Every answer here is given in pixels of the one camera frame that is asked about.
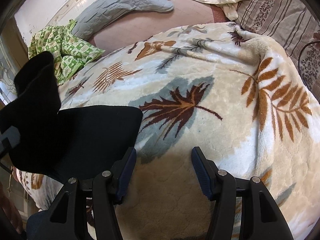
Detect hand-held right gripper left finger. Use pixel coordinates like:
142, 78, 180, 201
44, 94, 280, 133
46, 147, 137, 240

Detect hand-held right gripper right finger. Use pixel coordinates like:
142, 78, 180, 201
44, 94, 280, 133
191, 147, 294, 240

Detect black pants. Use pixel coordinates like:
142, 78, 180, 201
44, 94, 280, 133
0, 51, 143, 184

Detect person's left forearm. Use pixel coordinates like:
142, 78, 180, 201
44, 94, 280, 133
0, 177, 24, 234

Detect leaf print fleece blanket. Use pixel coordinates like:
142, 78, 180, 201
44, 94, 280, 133
12, 21, 318, 240

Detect patterned glass door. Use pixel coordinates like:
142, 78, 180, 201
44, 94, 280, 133
0, 36, 18, 105

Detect navy clothing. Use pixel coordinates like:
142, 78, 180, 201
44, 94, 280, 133
26, 209, 54, 240

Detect green patterned cloth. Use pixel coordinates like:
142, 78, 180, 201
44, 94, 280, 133
28, 19, 105, 85

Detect pink bed sheet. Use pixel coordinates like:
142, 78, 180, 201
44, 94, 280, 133
90, 0, 230, 55

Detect grey quilted blanket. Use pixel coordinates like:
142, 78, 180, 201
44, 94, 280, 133
71, 0, 175, 40

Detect striped floral pillow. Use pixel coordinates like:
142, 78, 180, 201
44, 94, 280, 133
236, 0, 320, 93

